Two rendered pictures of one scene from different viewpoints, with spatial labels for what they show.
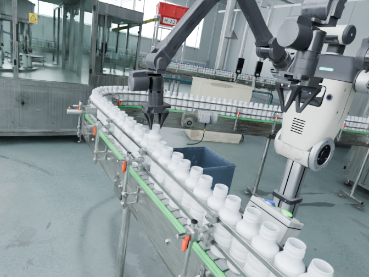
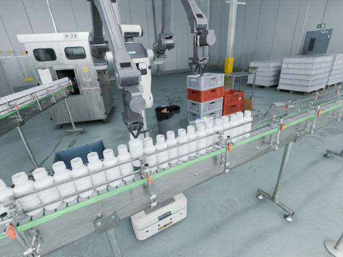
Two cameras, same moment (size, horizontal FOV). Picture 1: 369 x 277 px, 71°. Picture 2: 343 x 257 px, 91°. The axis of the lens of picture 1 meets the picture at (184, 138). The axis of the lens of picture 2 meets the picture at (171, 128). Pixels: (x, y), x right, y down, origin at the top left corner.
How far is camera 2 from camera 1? 105 cm
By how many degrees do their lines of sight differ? 76
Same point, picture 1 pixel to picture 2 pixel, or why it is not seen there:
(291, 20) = (211, 32)
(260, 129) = (9, 123)
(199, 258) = (219, 153)
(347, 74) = (143, 53)
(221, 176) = not seen: hidden behind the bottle
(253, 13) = not seen: hidden behind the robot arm
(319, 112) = (148, 77)
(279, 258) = (240, 120)
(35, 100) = not seen: outside the picture
